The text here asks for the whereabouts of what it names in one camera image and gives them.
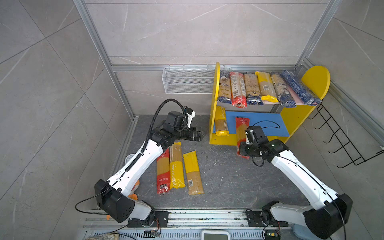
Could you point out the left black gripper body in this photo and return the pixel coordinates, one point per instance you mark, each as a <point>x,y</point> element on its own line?
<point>184,132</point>

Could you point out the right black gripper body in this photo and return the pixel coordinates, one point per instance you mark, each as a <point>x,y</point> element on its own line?
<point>248,149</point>

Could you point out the thin red spaghetti bag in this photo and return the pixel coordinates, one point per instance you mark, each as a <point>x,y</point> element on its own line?
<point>241,125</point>

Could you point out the yellow Pastatime spaghetti bag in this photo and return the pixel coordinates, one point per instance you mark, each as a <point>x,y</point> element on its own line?
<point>221,126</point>

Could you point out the dark blue end spaghetti bag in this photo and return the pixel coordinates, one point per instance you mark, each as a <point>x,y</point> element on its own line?
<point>253,94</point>

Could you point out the yellow end spaghetti bag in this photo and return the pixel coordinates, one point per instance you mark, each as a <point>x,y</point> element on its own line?
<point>267,89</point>

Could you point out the red label spaghetti bag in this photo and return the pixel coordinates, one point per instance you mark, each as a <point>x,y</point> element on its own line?
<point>238,90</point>

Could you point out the blue trim spaghetti bag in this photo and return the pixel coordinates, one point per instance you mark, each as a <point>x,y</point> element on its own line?
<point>283,94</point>

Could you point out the blue Sankara spaghetti bag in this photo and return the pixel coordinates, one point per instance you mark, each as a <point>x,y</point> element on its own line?
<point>224,93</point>

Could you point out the blue Barilla spaghetti box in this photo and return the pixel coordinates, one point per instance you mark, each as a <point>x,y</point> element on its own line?
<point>306,95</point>

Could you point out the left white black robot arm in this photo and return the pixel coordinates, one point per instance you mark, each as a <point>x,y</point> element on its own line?
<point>112,196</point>

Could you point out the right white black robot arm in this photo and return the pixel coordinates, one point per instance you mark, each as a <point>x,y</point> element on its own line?
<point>327,213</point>

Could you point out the yellow pink blue wooden shelf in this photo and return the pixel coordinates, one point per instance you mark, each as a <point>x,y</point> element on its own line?
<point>290,119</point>

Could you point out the yellow label spaghetti bag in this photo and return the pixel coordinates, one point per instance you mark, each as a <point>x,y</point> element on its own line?
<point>176,166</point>

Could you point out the plain yellow top spaghetti bag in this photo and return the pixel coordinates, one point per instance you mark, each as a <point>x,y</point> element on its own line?
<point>194,179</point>

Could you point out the white analog alarm clock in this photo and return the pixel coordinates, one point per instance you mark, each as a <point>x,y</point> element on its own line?
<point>129,158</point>

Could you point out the blue grey cloth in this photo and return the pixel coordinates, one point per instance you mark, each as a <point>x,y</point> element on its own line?
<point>302,232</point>

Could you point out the white digital scale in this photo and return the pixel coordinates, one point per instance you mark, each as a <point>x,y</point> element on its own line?
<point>215,235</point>

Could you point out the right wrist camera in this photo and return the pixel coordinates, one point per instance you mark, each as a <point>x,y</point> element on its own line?
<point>250,136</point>

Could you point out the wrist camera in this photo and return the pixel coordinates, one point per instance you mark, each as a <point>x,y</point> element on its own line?
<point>250,136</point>
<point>190,115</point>

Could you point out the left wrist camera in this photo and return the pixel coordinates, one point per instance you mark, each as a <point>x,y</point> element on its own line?
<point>190,115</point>

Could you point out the white wire mesh basket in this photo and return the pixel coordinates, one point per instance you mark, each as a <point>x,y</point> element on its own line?
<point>188,80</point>

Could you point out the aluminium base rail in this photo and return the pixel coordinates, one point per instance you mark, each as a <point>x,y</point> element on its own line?
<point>189,224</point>

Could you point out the black wire hook rack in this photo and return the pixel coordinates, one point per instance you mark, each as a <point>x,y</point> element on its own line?
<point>341,139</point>

